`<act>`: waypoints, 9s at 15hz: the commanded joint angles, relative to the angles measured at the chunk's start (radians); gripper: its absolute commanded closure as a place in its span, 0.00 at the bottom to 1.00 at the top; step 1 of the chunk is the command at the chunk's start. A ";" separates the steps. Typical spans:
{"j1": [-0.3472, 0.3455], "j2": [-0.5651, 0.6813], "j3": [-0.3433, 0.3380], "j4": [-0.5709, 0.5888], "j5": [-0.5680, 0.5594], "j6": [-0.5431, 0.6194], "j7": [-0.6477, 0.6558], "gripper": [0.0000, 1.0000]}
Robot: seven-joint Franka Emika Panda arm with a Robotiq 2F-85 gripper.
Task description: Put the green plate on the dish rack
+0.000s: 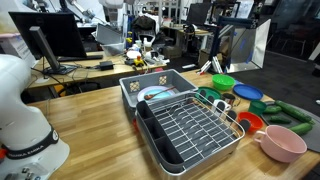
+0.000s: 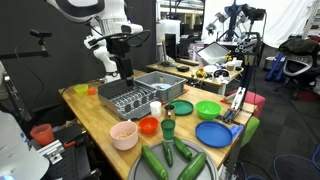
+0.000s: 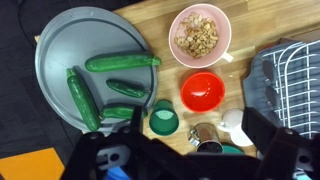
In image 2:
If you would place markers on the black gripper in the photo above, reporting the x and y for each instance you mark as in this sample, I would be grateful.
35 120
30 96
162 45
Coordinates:
126 65

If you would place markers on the dark green plate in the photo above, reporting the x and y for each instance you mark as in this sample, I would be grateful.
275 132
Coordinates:
181 107

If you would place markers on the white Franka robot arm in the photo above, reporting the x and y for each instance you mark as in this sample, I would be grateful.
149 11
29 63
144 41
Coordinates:
106 56

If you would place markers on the grey dish rack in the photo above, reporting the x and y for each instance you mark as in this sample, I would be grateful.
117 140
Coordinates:
133 107

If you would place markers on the light blue plate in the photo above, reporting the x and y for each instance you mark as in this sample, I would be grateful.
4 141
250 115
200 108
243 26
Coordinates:
160 86

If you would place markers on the white mug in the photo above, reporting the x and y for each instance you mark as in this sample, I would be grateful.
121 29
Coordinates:
155 110

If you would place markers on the small orange container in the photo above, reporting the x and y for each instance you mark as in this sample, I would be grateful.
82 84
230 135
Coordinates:
92 91

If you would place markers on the grey plastic tub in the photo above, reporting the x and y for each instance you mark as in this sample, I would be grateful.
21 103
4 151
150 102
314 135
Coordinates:
173 92

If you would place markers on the wooden desk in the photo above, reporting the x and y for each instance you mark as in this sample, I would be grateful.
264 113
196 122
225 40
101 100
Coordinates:
173 70

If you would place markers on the red bowl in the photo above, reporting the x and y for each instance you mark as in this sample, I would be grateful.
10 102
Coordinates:
148 126

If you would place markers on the metal cup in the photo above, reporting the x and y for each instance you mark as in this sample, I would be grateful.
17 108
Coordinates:
170 113

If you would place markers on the black computer monitor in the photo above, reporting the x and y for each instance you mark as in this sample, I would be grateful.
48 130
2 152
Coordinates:
170 46

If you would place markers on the black power adapter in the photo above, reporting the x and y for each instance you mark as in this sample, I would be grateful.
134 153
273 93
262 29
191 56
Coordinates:
183 69

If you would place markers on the black keyboard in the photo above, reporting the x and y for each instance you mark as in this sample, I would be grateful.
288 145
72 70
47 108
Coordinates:
187 62

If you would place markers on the dark green cup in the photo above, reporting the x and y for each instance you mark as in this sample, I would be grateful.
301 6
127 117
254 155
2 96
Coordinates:
168 130

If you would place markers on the yellow duck toy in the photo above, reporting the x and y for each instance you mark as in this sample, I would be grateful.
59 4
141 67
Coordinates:
200 73

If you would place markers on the white bowl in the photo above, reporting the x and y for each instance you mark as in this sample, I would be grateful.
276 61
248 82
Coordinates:
210 69

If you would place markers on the small thin green cucumber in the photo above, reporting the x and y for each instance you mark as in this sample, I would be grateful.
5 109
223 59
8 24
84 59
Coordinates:
168 154

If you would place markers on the bright green bowl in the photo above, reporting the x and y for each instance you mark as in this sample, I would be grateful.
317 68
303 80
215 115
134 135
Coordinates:
208 111

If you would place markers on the medium green cucumber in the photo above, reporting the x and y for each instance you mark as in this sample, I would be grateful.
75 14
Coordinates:
182 148

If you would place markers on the large green cucumber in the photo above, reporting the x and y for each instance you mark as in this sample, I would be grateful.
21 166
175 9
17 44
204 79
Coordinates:
154 163
192 166

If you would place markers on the clear plastic bin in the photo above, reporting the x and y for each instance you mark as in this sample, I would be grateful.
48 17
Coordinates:
213 52

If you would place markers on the grey round tray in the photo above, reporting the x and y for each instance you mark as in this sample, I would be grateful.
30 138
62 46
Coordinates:
176 165

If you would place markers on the red plastic cup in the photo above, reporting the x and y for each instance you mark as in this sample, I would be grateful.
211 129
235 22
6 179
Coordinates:
42 135

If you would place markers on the black table clamp stand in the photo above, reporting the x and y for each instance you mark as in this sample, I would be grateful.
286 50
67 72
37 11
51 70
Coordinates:
247 73

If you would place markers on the pink stool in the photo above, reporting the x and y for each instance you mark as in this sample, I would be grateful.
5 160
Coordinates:
255 100

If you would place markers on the green stool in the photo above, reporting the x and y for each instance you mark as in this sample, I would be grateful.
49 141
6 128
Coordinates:
250 130

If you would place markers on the white rounded machine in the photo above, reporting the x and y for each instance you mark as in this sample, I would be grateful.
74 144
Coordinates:
18 153

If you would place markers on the black office chair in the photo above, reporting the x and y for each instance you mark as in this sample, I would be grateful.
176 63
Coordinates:
298 63

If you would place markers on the black camera on stand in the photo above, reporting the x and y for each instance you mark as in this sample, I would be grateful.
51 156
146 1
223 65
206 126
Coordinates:
40 33

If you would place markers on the aluminium bracket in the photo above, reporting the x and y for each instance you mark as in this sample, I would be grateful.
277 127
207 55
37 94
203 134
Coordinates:
51 151

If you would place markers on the camera tripod rig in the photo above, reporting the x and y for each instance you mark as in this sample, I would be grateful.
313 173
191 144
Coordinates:
235 20

